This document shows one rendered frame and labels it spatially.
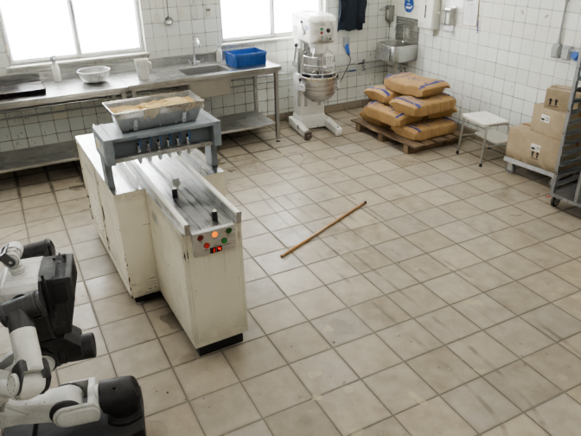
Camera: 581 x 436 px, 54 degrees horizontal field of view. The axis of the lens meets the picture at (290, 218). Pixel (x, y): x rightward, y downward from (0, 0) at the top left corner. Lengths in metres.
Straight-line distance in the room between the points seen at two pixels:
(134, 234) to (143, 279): 0.35
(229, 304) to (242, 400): 0.54
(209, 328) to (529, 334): 1.94
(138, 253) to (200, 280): 0.72
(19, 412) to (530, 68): 5.42
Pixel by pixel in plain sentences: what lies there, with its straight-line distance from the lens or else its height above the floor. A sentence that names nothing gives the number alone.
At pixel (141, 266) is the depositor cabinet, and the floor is 0.31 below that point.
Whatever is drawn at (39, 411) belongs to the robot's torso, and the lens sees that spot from 2.93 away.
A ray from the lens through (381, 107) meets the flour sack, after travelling 6.72.
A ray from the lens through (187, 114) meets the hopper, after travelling 3.59.
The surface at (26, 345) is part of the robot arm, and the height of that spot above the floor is 0.93.
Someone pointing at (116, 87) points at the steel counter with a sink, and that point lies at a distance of 5.98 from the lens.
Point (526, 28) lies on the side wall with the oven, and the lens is 6.44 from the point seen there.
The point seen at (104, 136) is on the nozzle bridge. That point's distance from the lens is 3.52.
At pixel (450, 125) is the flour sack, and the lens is 6.73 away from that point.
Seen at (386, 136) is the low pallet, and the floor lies 0.10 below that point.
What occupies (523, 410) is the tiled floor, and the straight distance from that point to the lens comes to 3.31.
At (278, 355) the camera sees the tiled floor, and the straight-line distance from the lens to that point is 3.43.
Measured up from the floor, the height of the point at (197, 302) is 0.40.
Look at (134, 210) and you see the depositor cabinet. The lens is 3.62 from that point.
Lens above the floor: 2.24
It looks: 27 degrees down
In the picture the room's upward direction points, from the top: 1 degrees counter-clockwise
